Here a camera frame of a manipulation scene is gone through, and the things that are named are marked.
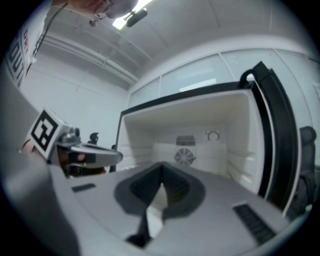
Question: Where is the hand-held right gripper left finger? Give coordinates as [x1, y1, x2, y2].
[48, 161, 164, 256]

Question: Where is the black head-mounted camera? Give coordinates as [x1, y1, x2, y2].
[124, 7, 149, 28]

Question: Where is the black mini fridge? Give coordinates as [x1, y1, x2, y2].
[116, 61, 300, 214]

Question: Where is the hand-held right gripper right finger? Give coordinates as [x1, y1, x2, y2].
[142, 161, 292, 256]

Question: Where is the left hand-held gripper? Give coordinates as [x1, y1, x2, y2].
[24, 107, 124, 177]

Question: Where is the person's white printed t-shirt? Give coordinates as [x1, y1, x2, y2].
[4, 0, 69, 89]

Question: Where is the person's face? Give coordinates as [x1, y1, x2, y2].
[67, 0, 140, 20]

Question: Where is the person's left hand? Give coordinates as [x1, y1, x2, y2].
[64, 154, 105, 177]

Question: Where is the black neck cable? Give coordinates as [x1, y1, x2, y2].
[31, 2, 69, 60]

